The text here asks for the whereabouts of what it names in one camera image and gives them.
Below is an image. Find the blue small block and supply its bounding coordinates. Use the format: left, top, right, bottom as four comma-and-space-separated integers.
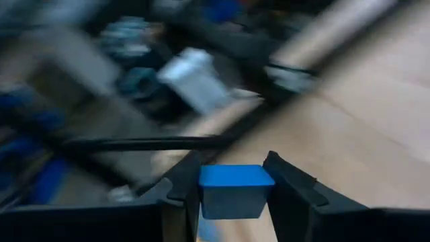
198, 164, 276, 220

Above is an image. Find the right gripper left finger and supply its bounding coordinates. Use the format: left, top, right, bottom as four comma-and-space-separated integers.
0, 150, 202, 242

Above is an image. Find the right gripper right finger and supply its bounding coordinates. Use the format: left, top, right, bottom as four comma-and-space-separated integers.
263, 151, 430, 242

